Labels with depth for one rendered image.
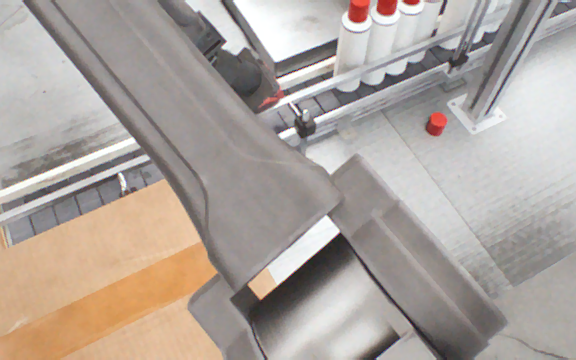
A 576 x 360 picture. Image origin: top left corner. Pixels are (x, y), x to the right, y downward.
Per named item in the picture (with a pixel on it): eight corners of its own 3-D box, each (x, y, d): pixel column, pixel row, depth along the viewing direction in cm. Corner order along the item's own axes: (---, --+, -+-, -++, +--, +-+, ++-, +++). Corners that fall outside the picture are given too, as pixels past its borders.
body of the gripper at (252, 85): (252, 49, 88) (223, 33, 82) (280, 91, 84) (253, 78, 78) (226, 76, 91) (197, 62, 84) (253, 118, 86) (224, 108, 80)
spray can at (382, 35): (379, 64, 104) (399, -21, 87) (387, 84, 102) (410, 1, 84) (353, 68, 104) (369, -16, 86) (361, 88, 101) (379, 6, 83)
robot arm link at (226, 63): (195, 85, 76) (219, 54, 74) (174, 57, 79) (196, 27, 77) (226, 97, 82) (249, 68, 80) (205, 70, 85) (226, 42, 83)
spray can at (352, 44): (347, 68, 104) (361, -16, 86) (365, 84, 102) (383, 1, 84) (326, 80, 102) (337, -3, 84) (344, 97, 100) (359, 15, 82)
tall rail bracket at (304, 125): (294, 138, 101) (297, 82, 87) (312, 167, 98) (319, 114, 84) (279, 145, 100) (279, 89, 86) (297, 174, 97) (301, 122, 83)
